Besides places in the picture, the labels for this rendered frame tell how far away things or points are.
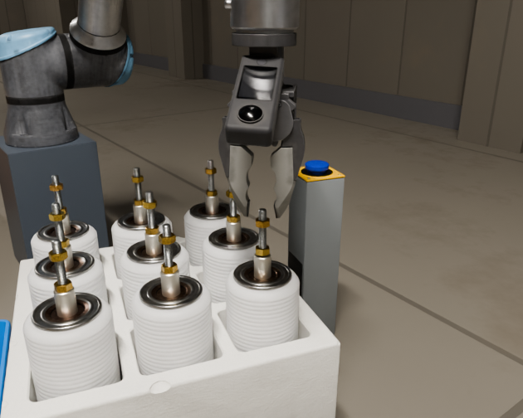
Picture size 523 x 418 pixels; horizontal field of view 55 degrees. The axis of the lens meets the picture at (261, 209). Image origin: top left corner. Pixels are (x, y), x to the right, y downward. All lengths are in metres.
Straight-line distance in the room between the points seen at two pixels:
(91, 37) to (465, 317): 0.94
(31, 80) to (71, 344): 0.69
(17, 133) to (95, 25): 0.28
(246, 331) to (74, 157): 0.65
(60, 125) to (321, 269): 0.63
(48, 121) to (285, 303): 0.71
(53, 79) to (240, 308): 0.71
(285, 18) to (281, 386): 0.43
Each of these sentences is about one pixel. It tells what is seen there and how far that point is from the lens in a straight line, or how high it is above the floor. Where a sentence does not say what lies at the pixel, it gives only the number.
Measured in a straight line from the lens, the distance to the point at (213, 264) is 0.73.
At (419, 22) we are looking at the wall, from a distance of 2.90.
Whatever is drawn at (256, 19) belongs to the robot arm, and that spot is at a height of 0.56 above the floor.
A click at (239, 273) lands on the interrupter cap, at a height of 0.25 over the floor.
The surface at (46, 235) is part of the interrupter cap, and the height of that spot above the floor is 0.25.
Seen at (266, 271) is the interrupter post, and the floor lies 0.26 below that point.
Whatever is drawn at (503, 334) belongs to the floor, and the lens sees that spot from 1.08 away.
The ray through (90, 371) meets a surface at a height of 0.20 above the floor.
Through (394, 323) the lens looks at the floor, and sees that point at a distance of 1.04.
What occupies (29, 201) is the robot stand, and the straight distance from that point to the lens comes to 1.17.
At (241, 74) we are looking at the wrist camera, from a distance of 0.54.
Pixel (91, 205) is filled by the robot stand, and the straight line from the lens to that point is 1.21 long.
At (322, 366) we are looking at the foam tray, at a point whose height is 0.15.
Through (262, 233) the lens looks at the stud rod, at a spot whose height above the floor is 0.31.
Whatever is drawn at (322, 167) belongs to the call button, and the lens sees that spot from 0.84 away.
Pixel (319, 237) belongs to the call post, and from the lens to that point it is 0.86.
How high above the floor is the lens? 0.57
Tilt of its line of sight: 22 degrees down
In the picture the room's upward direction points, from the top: straight up
